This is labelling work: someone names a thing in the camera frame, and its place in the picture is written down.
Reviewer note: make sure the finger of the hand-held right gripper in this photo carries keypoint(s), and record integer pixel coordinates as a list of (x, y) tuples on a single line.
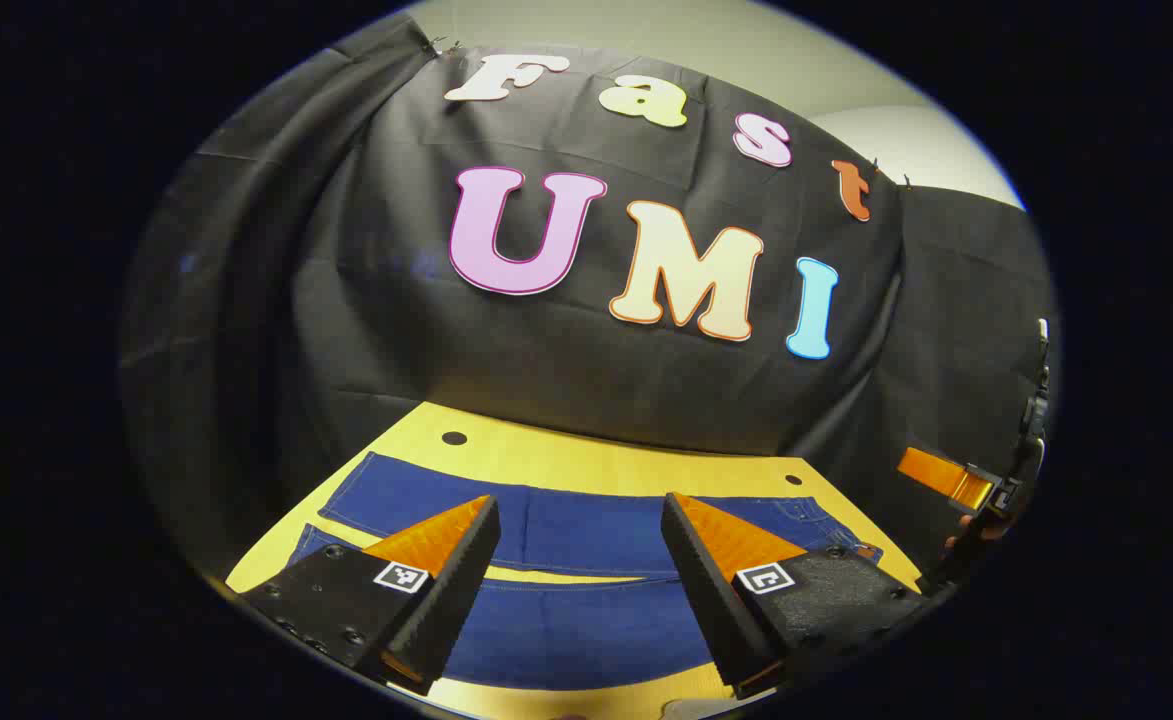
[(941, 475)]

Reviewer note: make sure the black backdrop cloth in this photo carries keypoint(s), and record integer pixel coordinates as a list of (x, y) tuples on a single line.
[(546, 350)]

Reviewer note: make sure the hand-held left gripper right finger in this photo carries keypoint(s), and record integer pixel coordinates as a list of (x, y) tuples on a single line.
[(711, 590)]

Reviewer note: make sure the blue jeans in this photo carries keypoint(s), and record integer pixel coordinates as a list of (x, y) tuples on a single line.
[(586, 530)]

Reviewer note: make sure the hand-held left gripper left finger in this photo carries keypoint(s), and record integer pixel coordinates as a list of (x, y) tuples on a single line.
[(456, 590)]

